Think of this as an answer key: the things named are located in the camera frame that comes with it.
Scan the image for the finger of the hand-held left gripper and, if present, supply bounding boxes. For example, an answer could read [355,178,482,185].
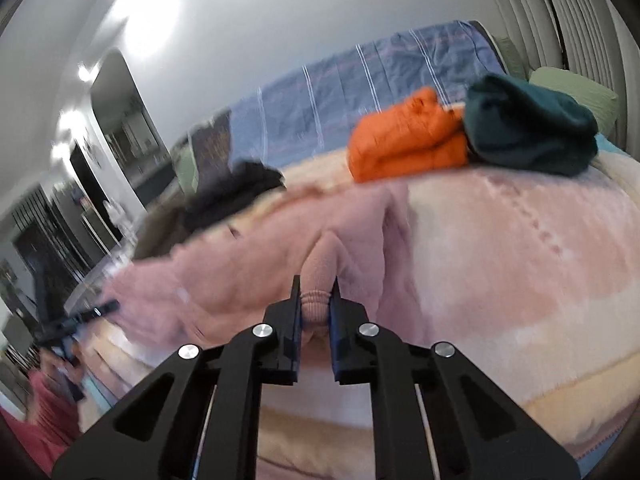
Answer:
[65,299,122,328]

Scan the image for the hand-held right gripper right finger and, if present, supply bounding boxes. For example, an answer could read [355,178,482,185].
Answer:
[327,277,581,480]

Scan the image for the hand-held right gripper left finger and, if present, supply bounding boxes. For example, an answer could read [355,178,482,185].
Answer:
[51,275,303,480]

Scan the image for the pink quilted garment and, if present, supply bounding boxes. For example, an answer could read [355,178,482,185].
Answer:
[102,180,416,361]

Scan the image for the person's left forearm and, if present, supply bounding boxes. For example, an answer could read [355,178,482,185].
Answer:
[27,367,83,456]

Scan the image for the black television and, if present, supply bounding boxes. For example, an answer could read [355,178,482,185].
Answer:
[11,217,58,291]

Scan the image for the person's pink clothing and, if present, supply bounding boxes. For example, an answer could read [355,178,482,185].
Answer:
[0,405,66,478]

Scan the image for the pink fluffy blanket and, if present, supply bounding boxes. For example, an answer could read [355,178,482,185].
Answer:
[75,147,640,480]

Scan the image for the dark patterned cloth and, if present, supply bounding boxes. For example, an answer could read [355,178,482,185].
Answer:
[187,110,233,181]

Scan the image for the orange puffer jacket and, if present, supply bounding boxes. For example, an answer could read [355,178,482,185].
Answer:
[348,86,471,183]

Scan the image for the blue plaid quilt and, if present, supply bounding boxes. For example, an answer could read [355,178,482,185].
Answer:
[227,20,506,168]

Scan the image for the dark green garment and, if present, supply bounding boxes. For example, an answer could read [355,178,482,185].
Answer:
[462,74,599,177]

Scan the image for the grey green pillow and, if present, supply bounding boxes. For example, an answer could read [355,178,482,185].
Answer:
[492,35,529,82]

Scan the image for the light green pillow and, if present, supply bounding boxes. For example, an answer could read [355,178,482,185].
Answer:
[528,66,621,136]

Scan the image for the white ribbed headboard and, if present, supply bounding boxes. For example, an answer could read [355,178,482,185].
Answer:
[475,0,640,151]

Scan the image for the arched wall mirror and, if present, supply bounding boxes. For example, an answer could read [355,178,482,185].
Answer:
[90,49,173,206]

